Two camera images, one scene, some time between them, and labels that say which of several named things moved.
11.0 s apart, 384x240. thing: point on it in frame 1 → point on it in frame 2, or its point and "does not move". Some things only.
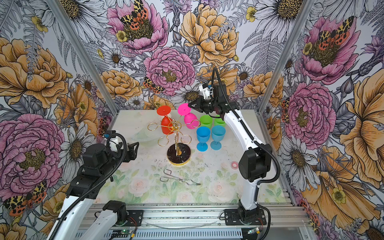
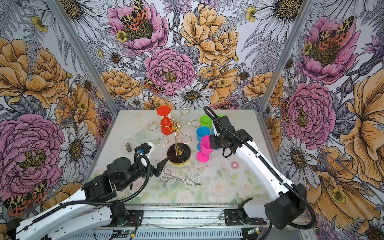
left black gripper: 133,153 → 158,169
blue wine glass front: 203,133 does not move
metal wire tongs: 164,179 does not move
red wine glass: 167,124 does not move
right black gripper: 200,101 → 213,144
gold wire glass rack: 174,155 does not move
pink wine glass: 191,120 → 203,156
